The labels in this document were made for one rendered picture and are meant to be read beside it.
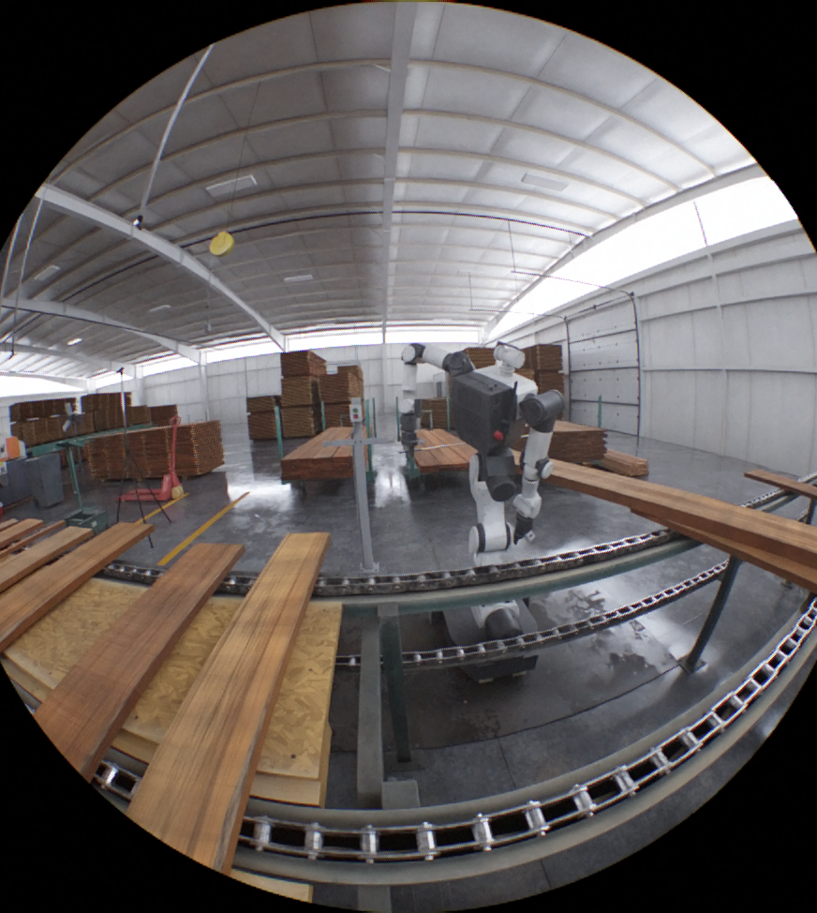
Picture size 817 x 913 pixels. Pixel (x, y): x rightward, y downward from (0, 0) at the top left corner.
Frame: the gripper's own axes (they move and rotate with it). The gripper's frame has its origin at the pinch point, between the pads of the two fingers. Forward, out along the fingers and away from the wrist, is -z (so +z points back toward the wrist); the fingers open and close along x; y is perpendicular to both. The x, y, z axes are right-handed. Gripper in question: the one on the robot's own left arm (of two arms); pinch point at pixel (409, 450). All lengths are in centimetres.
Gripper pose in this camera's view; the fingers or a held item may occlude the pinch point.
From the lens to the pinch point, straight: 165.8
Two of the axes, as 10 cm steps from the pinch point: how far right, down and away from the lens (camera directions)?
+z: -0.6, -9.8, -2.0
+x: 4.0, 1.6, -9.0
